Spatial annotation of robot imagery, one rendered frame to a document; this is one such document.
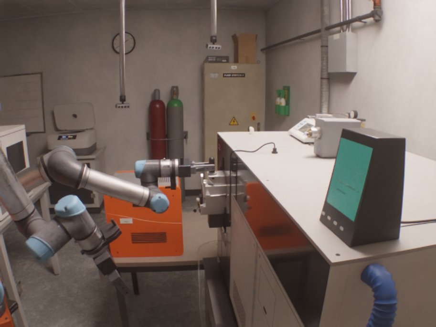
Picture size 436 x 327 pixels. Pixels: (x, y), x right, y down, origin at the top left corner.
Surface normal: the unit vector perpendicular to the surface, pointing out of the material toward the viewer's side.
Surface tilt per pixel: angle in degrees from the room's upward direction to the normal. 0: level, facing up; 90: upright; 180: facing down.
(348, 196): 80
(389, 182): 88
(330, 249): 0
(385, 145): 88
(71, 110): 105
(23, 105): 90
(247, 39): 96
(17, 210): 99
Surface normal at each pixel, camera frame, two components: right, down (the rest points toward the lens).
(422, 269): 0.14, 0.24
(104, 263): 0.55, 0.33
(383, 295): -0.55, 0.14
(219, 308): 0.00, -0.97
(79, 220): 0.73, 0.14
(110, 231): -0.27, -0.80
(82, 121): 0.13, 0.48
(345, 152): -0.97, -0.12
